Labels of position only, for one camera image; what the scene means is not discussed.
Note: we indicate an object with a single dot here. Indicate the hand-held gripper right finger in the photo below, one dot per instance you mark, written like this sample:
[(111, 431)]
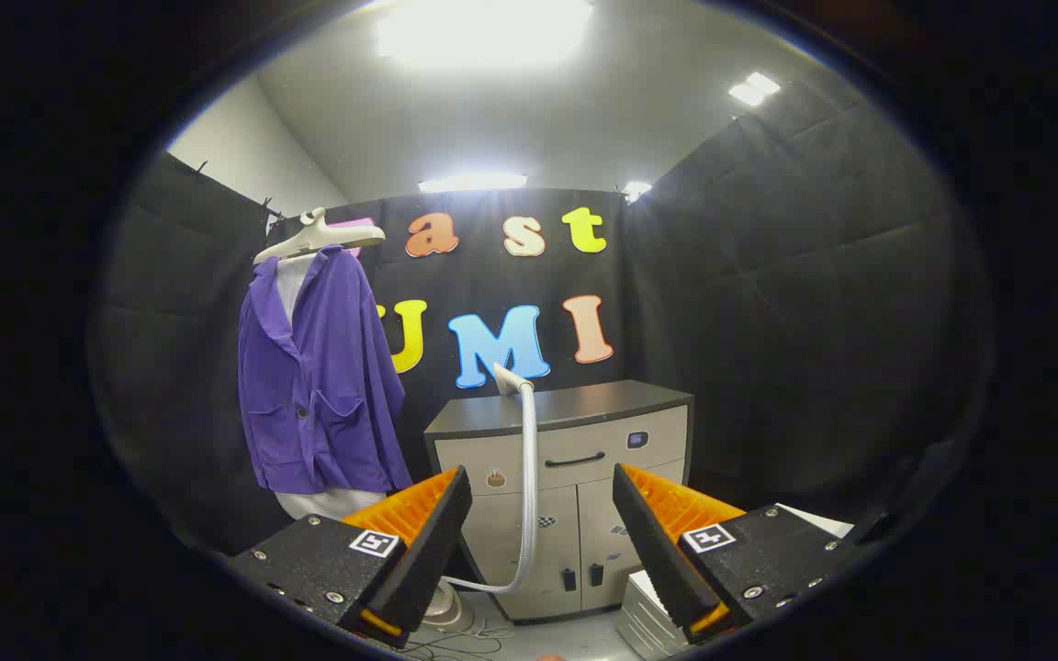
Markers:
[(653, 551)]

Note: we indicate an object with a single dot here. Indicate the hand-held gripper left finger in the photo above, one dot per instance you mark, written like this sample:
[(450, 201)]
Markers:
[(428, 560)]

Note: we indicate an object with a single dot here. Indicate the white garment steamer base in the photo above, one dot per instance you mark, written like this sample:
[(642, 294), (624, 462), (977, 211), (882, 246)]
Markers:
[(444, 606)]

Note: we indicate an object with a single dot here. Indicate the white undershirt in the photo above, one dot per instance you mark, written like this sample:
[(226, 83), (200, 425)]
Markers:
[(327, 503)]

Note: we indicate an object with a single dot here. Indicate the white clothes hanger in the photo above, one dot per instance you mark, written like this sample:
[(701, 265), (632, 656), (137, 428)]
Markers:
[(318, 237)]

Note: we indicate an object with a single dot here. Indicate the white ribbed box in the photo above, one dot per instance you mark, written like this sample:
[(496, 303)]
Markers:
[(648, 615)]

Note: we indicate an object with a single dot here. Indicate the beige cabinet with dark top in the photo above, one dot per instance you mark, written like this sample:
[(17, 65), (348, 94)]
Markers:
[(575, 523)]

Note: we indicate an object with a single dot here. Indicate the ceiling light panel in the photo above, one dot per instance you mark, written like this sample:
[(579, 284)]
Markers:
[(754, 88), (636, 191), (472, 184), (483, 32)]

